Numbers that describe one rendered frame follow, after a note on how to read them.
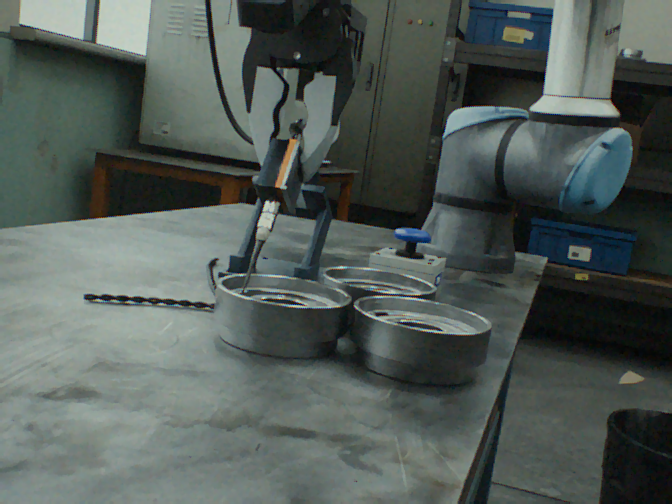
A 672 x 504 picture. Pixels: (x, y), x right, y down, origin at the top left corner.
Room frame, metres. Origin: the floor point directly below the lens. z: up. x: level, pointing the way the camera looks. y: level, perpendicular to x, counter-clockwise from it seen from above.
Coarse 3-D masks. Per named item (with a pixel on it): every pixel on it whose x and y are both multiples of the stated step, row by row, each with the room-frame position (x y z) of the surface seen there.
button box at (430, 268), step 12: (384, 252) 0.83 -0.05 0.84; (396, 252) 0.82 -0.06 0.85; (372, 264) 0.80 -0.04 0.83; (384, 264) 0.80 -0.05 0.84; (396, 264) 0.79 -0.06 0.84; (408, 264) 0.79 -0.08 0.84; (420, 264) 0.79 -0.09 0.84; (432, 264) 0.79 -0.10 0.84; (444, 264) 0.84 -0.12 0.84; (420, 276) 0.79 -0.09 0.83; (432, 276) 0.78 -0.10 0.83
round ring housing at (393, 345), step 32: (352, 320) 0.56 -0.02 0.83; (384, 320) 0.53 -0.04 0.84; (416, 320) 0.59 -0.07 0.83; (448, 320) 0.61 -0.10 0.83; (480, 320) 0.58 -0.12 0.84; (384, 352) 0.52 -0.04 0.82; (416, 352) 0.52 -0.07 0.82; (448, 352) 0.52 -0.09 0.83; (480, 352) 0.54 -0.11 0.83; (448, 384) 0.53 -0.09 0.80
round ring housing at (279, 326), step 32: (224, 288) 0.56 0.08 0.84; (256, 288) 0.62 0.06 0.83; (288, 288) 0.63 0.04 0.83; (320, 288) 0.62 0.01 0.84; (224, 320) 0.55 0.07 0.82; (256, 320) 0.53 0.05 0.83; (288, 320) 0.53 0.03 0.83; (320, 320) 0.54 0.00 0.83; (256, 352) 0.54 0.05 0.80; (288, 352) 0.54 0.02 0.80; (320, 352) 0.55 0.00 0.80
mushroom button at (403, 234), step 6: (402, 228) 0.82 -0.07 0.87; (408, 228) 0.83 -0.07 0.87; (396, 234) 0.82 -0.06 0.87; (402, 234) 0.81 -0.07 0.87; (408, 234) 0.81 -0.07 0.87; (414, 234) 0.81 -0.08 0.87; (420, 234) 0.81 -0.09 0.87; (426, 234) 0.82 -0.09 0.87; (408, 240) 0.81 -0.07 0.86; (414, 240) 0.81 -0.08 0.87; (420, 240) 0.81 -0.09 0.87; (426, 240) 0.81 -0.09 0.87; (408, 246) 0.82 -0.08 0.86; (414, 246) 0.82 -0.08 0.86; (408, 252) 0.82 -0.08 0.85; (414, 252) 0.82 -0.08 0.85
